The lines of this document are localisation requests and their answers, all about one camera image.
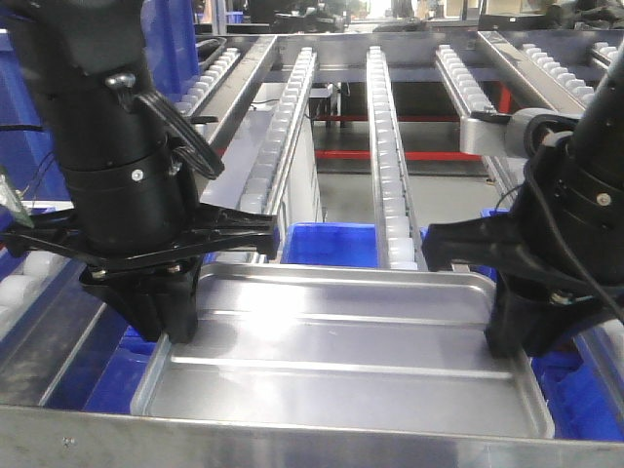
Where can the white roller rail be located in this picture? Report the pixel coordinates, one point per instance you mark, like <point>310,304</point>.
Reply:
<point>392,201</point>
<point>266,184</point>
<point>463,83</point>

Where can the steel shelf front frame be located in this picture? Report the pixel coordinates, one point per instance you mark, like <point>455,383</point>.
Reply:
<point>36,437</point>

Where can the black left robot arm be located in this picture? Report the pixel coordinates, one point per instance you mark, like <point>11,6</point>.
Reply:
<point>89,30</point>

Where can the silver metal tray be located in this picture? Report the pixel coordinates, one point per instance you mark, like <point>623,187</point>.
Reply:
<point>346,348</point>

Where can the blue bin lower centre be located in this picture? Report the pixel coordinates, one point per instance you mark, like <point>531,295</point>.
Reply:
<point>351,245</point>

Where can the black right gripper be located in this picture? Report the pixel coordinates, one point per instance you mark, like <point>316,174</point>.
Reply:
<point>538,304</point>

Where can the steel shelf divider beam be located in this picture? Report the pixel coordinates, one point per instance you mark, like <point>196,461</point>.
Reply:
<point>32,375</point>
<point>529,84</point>

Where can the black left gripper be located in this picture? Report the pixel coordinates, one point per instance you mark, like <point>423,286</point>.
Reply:
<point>138,281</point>

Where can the large blue plastic bin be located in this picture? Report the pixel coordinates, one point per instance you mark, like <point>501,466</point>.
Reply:
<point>27,155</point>

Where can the centre white roller rail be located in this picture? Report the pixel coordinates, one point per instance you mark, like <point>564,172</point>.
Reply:
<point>392,201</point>

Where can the steel shelf divider beam left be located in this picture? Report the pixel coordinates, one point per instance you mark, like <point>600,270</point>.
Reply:
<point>32,375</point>

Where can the steel shelf divider beam right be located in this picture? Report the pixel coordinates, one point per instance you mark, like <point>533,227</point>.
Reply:
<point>529,84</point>

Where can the right shelf roller rail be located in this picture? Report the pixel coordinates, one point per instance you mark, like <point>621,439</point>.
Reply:
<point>566,79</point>

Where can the blue bin lower left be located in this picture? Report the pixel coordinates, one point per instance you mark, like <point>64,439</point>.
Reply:
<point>120,378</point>

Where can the blue bin lower right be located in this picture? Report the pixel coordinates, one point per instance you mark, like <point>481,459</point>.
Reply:
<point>582,382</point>

